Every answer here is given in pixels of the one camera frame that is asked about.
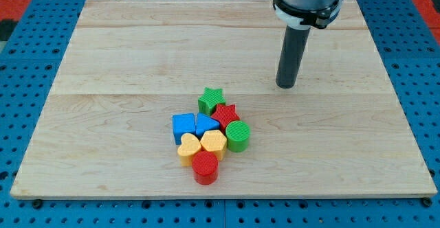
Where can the green star block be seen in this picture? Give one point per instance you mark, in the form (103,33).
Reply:
(209,100)

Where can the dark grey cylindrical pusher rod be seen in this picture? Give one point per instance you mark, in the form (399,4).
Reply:
(291,55)

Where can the red star block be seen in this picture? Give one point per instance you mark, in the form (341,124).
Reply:
(225,114)

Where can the yellow hexagon block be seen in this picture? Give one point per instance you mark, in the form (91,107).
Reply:
(216,142)

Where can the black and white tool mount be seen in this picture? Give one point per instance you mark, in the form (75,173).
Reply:
(303,14)

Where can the yellow heart block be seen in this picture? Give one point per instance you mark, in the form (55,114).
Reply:
(190,146)

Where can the blue cube block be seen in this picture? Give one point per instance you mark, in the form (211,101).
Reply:
(183,123)

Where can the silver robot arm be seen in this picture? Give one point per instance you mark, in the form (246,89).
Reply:
(300,16)

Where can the blue triangle block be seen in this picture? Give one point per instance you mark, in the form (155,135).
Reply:
(205,123)

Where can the red cylinder block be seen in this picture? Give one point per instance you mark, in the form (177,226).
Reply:
(205,167)

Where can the green cylinder block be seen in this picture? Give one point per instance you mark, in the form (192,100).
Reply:
(238,136)

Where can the light wooden board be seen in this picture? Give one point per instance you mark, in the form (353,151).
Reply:
(105,130)

